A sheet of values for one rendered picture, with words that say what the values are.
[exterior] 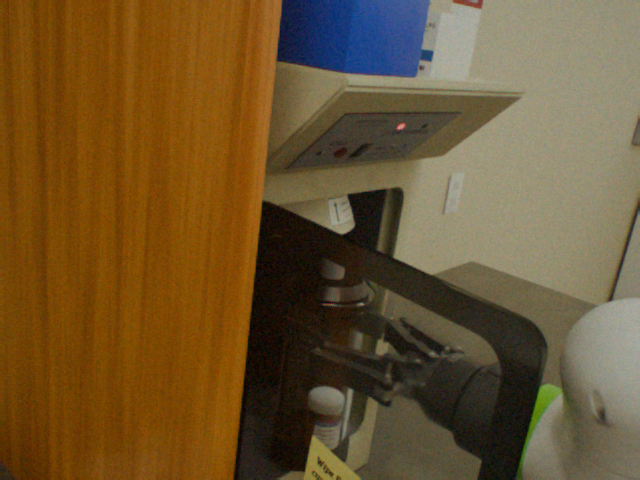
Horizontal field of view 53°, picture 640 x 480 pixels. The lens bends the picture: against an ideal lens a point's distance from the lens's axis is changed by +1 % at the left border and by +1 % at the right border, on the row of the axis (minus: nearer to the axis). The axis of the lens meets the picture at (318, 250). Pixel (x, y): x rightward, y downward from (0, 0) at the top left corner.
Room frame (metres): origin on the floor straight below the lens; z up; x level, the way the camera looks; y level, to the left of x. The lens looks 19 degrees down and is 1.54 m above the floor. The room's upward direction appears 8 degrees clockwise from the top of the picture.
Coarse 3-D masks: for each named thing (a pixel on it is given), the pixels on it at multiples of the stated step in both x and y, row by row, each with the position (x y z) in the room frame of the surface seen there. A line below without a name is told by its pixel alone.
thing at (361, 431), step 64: (320, 256) 0.49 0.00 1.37; (384, 256) 0.44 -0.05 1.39; (256, 320) 0.54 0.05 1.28; (320, 320) 0.48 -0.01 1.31; (384, 320) 0.43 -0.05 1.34; (448, 320) 0.39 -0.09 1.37; (512, 320) 0.36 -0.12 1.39; (256, 384) 0.54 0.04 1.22; (320, 384) 0.47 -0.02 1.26; (384, 384) 0.43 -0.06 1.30; (448, 384) 0.39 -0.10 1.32; (512, 384) 0.35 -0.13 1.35; (256, 448) 0.53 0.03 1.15; (384, 448) 0.42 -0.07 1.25; (448, 448) 0.38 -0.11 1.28; (512, 448) 0.35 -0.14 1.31
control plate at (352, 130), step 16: (336, 128) 0.56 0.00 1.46; (352, 128) 0.57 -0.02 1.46; (368, 128) 0.59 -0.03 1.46; (384, 128) 0.61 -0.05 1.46; (400, 128) 0.64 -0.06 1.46; (416, 128) 0.66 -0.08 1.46; (432, 128) 0.68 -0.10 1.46; (320, 144) 0.57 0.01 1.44; (336, 144) 0.59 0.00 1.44; (352, 144) 0.61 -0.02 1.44; (384, 144) 0.65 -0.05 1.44; (400, 144) 0.68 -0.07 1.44; (416, 144) 0.70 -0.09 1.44; (304, 160) 0.58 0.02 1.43; (320, 160) 0.60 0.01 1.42; (336, 160) 0.62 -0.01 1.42; (352, 160) 0.65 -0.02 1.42; (368, 160) 0.67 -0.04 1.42
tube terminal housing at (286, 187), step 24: (432, 0) 0.79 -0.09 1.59; (336, 168) 0.69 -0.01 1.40; (360, 168) 0.72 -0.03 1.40; (384, 168) 0.76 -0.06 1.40; (408, 168) 0.80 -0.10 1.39; (264, 192) 0.61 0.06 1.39; (288, 192) 0.63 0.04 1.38; (312, 192) 0.66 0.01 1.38; (336, 192) 0.69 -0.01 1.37; (360, 192) 0.72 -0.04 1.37; (408, 192) 0.80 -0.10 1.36; (384, 216) 0.82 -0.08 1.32; (408, 216) 0.81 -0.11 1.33; (384, 240) 0.82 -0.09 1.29; (408, 240) 0.82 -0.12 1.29
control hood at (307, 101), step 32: (288, 64) 0.55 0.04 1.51; (288, 96) 0.54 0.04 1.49; (320, 96) 0.52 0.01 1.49; (352, 96) 0.52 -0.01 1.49; (384, 96) 0.55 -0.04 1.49; (416, 96) 0.59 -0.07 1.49; (448, 96) 0.63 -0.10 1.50; (480, 96) 0.67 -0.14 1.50; (512, 96) 0.73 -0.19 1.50; (288, 128) 0.54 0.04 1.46; (320, 128) 0.54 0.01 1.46; (448, 128) 0.71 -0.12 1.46; (288, 160) 0.57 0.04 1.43; (384, 160) 0.70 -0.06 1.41
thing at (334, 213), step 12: (288, 204) 0.70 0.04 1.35; (300, 204) 0.71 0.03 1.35; (312, 204) 0.71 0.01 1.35; (324, 204) 0.72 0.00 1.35; (336, 204) 0.73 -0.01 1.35; (348, 204) 0.77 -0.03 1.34; (312, 216) 0.71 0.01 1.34; (324, 216) 0.72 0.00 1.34; (336, 216) 0.73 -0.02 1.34; (348, 216) 0.75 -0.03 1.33; (336, 228) 0.72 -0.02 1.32; (348, 228) 0.74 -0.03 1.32
